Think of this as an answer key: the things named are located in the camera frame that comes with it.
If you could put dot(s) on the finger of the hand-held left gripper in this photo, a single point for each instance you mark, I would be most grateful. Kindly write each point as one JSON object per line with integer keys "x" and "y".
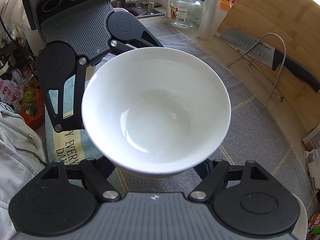
{"x": 78, "y": 100}
{"x": 150, "y": 41}

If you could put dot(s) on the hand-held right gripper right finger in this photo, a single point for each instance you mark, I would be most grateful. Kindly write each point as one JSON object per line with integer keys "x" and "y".
{"x": 206, "y": 170}

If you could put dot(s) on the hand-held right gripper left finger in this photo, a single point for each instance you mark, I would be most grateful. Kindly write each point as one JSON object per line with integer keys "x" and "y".
{"x": 105, "y": 166}

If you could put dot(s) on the white pink flower bowl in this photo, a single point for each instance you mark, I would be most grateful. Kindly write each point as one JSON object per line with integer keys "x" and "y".
{"x": 155, "y": 105}

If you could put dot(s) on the white round plate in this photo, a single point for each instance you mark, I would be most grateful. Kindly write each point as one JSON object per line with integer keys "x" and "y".
{"x": 302, "y": 220}

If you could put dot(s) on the steel sink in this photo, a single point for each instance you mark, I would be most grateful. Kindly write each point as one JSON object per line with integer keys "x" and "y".
{"x": 155, "y": 13}

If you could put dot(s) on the small steel cup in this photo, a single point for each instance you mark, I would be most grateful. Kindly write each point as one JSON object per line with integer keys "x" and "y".
{"x": 150, "y": 7}

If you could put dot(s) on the orange plastic bag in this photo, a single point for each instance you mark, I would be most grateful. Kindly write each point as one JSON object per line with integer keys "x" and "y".
{"x": 35, "y": 120}

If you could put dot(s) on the glass jar yellow lid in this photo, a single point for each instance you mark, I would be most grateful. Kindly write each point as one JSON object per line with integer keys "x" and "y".
{"x": 187, "y": 10}

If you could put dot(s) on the grey checked mat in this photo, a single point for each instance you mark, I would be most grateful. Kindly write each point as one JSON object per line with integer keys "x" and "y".
{"x": 250, "y": 135}

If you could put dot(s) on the clear plastic cup stack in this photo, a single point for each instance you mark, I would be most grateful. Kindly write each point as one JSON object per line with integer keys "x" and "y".
{"x": 211, "y": 10}

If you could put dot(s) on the person's white jacket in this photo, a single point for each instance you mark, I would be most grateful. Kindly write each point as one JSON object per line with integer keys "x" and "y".
{"x": 15, "y": 180}

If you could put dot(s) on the clear white printed bag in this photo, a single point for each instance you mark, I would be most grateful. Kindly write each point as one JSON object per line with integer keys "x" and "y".
{"x": 313, "y": 170}

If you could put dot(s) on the white orange printed bag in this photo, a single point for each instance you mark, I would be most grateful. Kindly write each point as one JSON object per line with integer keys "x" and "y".
{"x": 312, "y": 140}

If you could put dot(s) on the green lid sauce jar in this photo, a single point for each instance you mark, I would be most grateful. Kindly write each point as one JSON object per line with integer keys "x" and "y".
{"x": 314, "y": 227}

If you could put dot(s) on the bamboo cutting board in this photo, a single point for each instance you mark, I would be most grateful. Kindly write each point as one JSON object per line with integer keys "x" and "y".
{"x": 287, "y": 17}

